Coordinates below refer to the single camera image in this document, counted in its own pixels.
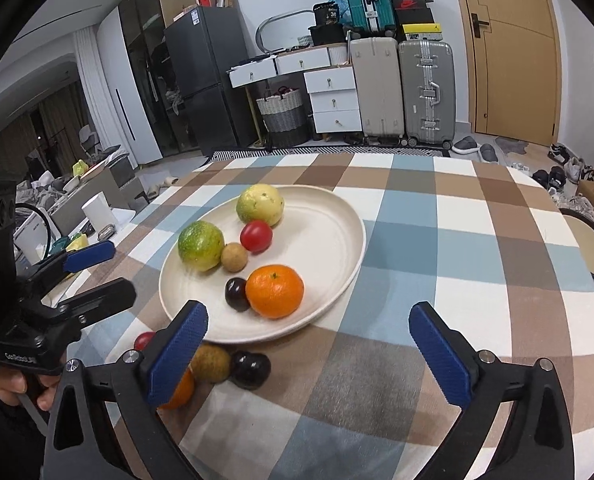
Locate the beige suitcase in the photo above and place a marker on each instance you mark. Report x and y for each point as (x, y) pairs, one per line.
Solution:
(377, 90)

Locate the scattered loose sneakers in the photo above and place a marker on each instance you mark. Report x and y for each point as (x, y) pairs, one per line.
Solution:
(567, 167)

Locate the white desk with drawers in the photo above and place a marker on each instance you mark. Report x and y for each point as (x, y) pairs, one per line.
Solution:
(287, 62)

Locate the grey slipper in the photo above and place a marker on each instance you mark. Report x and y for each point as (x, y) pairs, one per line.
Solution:
(488, 153)
(464, 145)

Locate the woven laundry basket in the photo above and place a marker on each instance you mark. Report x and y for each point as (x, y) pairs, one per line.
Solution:
(283, 120)

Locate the grey side cabinet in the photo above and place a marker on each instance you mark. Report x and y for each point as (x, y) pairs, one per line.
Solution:
(102, 185)

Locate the small metal case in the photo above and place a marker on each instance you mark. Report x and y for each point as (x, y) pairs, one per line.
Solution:
(106, 234)

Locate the cream round plate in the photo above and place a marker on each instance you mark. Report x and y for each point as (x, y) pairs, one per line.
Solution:
(307, 260)

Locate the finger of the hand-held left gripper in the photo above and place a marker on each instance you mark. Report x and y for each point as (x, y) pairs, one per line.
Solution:
(89, 255)
(102, 296)

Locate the silver suitcase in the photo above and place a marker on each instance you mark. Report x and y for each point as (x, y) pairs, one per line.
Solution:
(427, 92)

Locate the black printed container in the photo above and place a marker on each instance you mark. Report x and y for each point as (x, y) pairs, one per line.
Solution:
(326, 15)

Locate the white curtain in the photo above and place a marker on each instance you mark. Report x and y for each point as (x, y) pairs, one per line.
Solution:
(88, 85)

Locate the dark purple plum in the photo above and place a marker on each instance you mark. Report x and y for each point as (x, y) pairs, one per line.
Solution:
(237, 294)
(250, 370)

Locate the grey floor cloth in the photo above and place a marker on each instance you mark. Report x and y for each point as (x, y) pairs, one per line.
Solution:
(511, 145)

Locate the round cream stool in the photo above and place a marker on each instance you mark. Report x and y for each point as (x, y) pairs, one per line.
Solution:
(589, 245)

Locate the plain black shoe box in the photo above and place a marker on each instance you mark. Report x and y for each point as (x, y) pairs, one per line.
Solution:
(414, 17)

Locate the beige slipper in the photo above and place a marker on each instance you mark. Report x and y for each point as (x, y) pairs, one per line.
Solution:
(153, 192)
(168, 181)

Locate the white drawer cabinet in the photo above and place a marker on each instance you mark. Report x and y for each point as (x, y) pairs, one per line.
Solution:
(333, 100)

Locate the black refrigerator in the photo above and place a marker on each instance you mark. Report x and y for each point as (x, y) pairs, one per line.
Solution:
(207, 75)

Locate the white cylindrical device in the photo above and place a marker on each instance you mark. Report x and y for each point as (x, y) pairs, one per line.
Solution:
(99, 215)

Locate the red tomato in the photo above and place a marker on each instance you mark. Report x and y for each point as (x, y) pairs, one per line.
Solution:
(143, 341)
(256, 236)

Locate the yellow packet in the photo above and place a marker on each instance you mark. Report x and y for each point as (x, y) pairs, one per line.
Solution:
(77, 243)

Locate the orange mandarin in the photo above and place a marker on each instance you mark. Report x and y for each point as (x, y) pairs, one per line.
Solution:
(274, 292)
(182, 392)

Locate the brown longan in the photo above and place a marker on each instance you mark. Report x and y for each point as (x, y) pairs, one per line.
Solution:
(234, 256)
(212, 364)

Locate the large yellow-green guava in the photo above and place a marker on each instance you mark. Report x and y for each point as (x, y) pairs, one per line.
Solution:
(201, 246)

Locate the grey office chair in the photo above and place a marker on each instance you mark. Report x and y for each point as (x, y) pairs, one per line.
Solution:
(94, 142)

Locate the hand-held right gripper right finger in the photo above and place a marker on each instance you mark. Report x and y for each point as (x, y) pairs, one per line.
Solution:
(439, 355)

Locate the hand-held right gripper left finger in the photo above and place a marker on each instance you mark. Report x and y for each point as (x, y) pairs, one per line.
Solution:
(177, 355)

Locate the red and black shoe box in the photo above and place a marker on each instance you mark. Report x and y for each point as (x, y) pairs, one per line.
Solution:
(413, 5)

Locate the brown curtain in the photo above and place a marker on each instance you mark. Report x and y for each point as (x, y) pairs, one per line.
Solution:
(32, 130)

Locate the black storage box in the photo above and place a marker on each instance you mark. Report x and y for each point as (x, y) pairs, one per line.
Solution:
(327, 35)

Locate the small yellow guava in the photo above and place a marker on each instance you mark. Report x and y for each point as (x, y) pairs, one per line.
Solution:
(260, 204)

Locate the blue plastic bag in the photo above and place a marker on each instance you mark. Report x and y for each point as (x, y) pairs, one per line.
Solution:
(339, 7)

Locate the white tall cabinet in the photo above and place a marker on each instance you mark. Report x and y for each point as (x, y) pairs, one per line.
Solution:
(127, 100)

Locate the checkered tablecloth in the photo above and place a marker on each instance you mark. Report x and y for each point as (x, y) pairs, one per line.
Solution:
(427, 260)

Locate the small white basket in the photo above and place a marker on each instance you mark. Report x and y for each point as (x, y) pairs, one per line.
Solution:
(304, 40)

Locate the wooden door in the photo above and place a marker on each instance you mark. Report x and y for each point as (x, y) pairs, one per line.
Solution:
(512, 60)

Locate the oval silver mirror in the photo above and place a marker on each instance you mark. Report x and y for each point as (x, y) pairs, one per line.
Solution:
(261, 27)

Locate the glass door wardrobe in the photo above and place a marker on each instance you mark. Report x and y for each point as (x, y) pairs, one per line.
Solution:
(147, 60)

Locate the yellow and black shoe box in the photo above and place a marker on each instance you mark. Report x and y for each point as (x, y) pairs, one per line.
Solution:
(422, 32)

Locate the person's left hand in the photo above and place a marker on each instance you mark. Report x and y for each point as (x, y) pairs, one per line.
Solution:
(7, 385)

